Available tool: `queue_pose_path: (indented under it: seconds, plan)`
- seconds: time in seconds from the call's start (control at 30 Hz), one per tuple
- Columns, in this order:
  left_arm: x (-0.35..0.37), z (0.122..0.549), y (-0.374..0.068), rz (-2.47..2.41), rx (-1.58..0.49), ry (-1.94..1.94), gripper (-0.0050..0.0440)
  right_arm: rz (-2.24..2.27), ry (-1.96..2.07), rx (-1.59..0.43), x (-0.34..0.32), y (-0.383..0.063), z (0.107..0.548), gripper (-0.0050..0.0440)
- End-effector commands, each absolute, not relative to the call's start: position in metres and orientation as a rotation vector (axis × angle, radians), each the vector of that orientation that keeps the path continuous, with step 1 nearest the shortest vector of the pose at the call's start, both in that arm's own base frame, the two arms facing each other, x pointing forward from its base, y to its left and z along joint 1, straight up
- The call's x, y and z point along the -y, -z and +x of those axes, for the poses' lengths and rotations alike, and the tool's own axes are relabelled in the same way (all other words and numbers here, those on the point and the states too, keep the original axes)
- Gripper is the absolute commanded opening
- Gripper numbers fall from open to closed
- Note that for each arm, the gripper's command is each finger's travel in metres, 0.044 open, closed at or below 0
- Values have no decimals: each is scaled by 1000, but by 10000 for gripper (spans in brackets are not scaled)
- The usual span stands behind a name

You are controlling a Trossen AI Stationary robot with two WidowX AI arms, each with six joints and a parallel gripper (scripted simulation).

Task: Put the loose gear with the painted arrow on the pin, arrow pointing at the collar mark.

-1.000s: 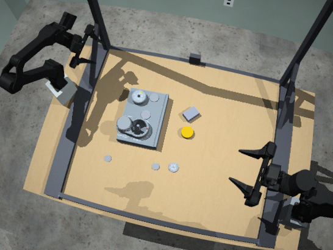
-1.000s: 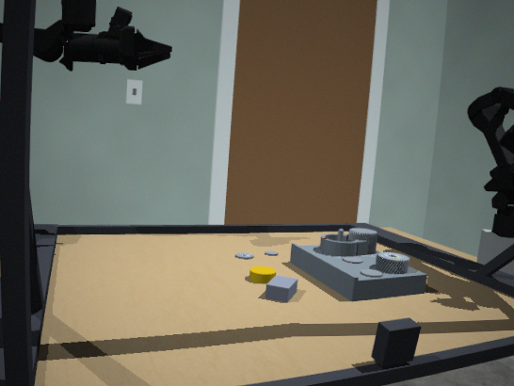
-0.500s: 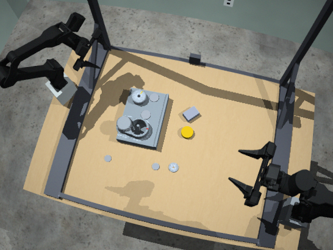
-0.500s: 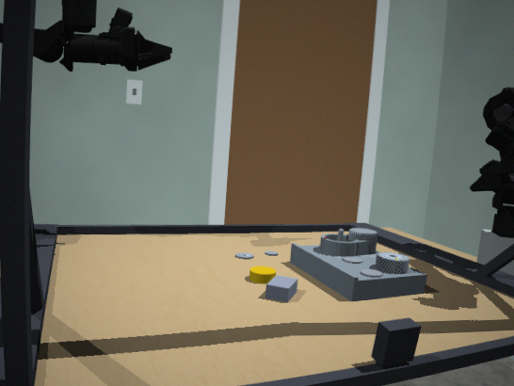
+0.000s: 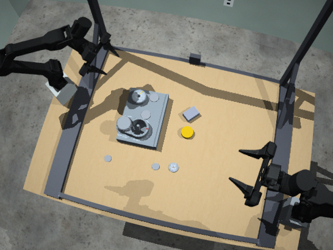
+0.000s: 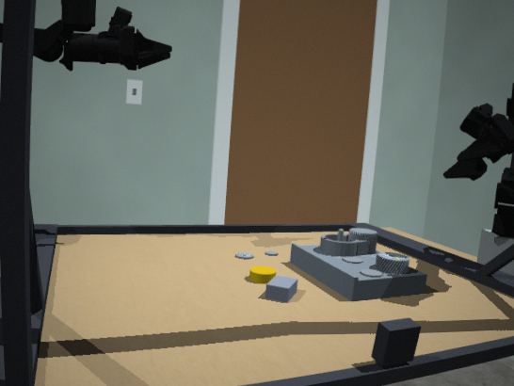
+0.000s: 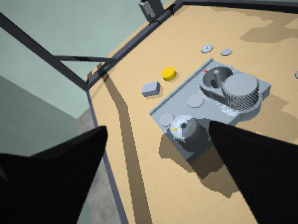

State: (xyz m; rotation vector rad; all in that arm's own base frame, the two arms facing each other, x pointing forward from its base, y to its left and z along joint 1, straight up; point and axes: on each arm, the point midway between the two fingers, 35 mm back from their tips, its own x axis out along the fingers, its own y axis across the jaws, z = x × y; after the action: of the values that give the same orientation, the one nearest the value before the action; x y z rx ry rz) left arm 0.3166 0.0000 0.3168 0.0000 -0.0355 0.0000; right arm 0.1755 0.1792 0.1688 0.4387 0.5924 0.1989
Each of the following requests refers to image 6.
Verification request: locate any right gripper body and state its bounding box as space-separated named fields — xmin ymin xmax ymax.
xmin=470 ymin=113 xmax=514 ymax=181

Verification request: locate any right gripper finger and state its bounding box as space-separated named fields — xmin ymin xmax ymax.
xmin=458 ymin=123 xmax=505 ymax=162
xmin=443 ymin=160 xmax=479 ymax=179

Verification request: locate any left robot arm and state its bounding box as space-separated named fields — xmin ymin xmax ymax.
xmin=33 ymin=0 xmax=132 ymax=71

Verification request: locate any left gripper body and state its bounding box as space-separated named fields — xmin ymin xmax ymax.
xmin=93 ymin=25 xmax=138 ymax=71

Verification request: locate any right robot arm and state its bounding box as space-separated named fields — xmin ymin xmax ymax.
xmin=460 ymin=83 xmax=514 ymax=238

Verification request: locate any grey spur gear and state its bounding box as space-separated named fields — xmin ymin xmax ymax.
xmin=376 ymin=252 xmax=410 ymax=274

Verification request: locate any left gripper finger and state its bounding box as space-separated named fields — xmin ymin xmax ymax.
xmin=136 ymin=29 xmax=172 ymax=62
xmin=137 ymin=53 xmax=170 ymax=69

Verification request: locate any yellow short cylinder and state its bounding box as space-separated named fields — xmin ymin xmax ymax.
xmin=249 ymin=266 xmax=276 ymax=284

